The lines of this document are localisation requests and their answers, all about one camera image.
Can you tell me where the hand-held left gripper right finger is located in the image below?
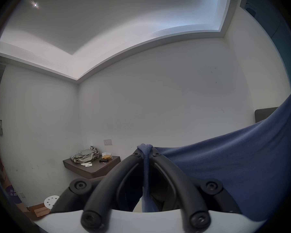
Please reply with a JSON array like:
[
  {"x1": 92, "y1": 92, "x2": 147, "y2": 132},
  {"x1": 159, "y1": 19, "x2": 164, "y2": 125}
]
[{"x1": 149, "y1": 148, "x2": 242, "y2": 233}]

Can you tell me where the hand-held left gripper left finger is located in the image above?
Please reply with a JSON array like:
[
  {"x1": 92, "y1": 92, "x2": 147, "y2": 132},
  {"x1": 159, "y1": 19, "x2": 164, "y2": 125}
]
[{"x1": 51, "y1": 150, "x2": 145, "y2": 233}]

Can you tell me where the blue garment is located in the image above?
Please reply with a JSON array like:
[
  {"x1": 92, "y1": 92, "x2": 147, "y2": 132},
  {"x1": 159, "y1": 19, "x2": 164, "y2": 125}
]
[{"x1": 137, "y1": 75, "x2": 291, "y2": 222}]

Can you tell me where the dark padded headboard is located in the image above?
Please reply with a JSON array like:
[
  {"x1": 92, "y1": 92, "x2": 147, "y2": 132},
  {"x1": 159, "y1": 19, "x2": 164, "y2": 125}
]
[{"x1": 255, "y1": 107, "x2": 279, "y2": 124}]

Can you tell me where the white round stool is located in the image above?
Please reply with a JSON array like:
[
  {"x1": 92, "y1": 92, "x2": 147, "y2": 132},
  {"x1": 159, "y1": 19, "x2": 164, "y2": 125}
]
[{"x1": 45, "y1": 195, "x2": 60, "y2": 210}]

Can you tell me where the brown carton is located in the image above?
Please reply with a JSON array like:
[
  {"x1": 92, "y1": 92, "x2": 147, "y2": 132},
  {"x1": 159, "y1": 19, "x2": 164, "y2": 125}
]
[{"x1": 34, "y1": 205, "x2": 50, "y2": 217}]

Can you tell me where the brown wall shelf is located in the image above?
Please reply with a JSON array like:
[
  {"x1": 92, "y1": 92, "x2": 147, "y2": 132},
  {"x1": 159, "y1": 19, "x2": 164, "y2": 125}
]
[{"x1": 63, "y1": 145, "x2": 121, "y2": 179}]

